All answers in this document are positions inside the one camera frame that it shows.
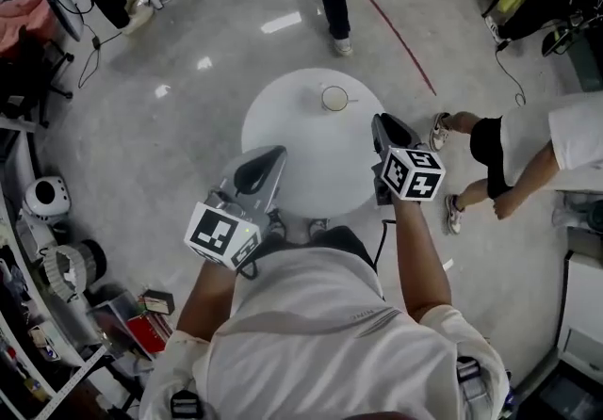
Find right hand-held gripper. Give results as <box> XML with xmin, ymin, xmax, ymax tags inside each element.
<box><xmin>370</xmin><ymin>112</ymin><xmax>447</xmax><ymax>208</ymax></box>

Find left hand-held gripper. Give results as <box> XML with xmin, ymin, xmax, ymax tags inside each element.
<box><xmin>183</xmin><ymin>144</ymin><xmax>288</xmax><ymax>272</ymax></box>

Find person's right forearm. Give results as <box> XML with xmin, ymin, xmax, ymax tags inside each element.
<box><xmin>392</xmin><ymin>198</ymin><xmax>453</xmax><ymax>324</ymax></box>

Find person's left forearm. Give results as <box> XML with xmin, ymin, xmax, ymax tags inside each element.
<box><xmin>176</xmin><ymin>260</ymin><xmax>237</xmax><ymax>344</ymax></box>

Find white round table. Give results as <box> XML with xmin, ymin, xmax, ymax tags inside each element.
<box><xmin>240</xmin><ymin>68</ymin><xmax>387</xmax><ymax>218</ymax></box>

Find person's black shorts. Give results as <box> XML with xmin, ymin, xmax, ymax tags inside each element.
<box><xmin>256</xmin><ymin>225</ymin><xmax>379</xmax><ymax>274</ymax></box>

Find small brown box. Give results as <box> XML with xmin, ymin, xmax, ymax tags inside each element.
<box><xmin>140</xmin><ymin>288</ymin><xmax>176</xmax><ymax>316</ymax></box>

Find person's white black shoe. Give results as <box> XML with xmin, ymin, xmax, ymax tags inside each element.
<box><xmin>307</xmin><ymin>218</ymin><xmax>330</xmax><ymax>241</ymax></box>

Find red book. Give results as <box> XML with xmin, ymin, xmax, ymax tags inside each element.
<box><xmin>125</xmin><ymin>312</ymin><xmax>173</xmax><ymax>357</ymax></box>

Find clear plastic box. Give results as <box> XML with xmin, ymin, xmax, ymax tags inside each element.
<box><xmin>87</xmin><ymin>290</ymin><xmax>157</xmax><ymax>360</ymax></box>

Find grey woven basket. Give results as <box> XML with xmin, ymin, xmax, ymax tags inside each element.
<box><xmin>41</xmin><ymin>238</ymin><xmax>109</xmax><ymax>302</ymax></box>

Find person's white shirt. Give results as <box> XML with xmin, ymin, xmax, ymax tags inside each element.
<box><xmin>139</xmin><ymin>246</ymin><xmax>513</xmax><ymax>420</ymax></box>

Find white round robot head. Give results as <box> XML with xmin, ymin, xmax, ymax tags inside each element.
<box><xmin>21</xmin><ymin>175</ymin><xmax>73</xmax><ymax>222</ymax></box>

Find round dark floor fan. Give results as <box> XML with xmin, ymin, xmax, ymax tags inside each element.
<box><xmin>551</xmin><ymin>191</ymin><xmax>603</xmax><ymax>234</ymax></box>

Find white storage shelf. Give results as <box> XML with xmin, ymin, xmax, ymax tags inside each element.
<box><xmin>0</xmin><ymin>116</ymin><xmax>114</xmax><ymax>420</ymax></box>

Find white cabinet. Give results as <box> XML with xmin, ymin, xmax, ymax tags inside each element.
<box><xmin>555</xmin><ymin>250</ymin><xmax>603</xmax><ymax>368</ymax></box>

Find black office chair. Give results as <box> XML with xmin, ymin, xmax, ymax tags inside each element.
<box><xmin>0</xmin><ymin>25</ymin><xmax>75</xmax><ymax>128</ymax></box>

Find black standing fan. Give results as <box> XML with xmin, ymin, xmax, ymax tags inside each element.
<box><xmin>42</xmin><ymin>0</ymin><xmax>87</xmax><ymax>43</ymax></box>

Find pink chair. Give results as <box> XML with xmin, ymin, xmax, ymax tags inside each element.
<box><xmin>0</xmin><ymin>0</ymin><xmax>54</xmax><ymax>57</ymax></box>

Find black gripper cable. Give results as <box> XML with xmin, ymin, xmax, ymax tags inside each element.
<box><xmin>372</xmin><ymin>218</ymin><xmax>397</xmax><ymax>271</ymax></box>
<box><xmin>237</xmin><ymin>246</ymin><xmax>260</xmax><ymax>282</ymax></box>

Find long black floor cable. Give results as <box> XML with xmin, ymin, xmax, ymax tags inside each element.
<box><xmin>494</xmin><ymin>44</ymin><xmax>528</xmax><ymax>108</ymax></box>

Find black strap buckle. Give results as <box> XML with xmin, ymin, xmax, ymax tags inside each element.
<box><xmin>170</xmin><ymin>389</ymin><xmax>204</xmax><ymax>420</ymax></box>
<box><xmin>455</xmin><ymin>356</ymin><xmax>482</xmax><ymax>384</ymax></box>

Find black fan cable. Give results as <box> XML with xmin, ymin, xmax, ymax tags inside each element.
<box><xmin>76</xmin><ymin>15</ymin><xmax>124</xmax><ymax>90</ymax></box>

